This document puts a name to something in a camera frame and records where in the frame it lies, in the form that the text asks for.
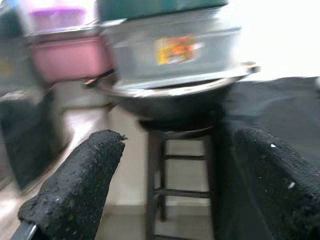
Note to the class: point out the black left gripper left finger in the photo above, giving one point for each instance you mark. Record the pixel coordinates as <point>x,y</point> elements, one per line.
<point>75,187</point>

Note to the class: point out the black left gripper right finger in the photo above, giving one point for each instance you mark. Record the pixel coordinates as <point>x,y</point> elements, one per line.
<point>287,195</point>

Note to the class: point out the black bag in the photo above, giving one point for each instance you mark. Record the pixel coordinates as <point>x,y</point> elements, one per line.
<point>27,130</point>

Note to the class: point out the dark wooden stool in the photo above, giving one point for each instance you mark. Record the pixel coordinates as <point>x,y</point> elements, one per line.
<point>152,175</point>

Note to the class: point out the black tablecloth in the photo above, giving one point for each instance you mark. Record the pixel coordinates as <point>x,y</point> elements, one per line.
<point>275,105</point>

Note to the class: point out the pink plastic bin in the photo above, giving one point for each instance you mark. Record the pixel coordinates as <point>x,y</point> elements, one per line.
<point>72,60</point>

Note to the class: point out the black round bowl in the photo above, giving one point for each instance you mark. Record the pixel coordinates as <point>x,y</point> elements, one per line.
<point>175,105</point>

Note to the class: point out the clear plastic storage bin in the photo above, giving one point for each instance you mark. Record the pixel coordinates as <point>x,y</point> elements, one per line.
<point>140,55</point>

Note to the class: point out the purple lidded container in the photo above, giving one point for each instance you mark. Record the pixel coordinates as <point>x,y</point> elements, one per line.
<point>57,18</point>

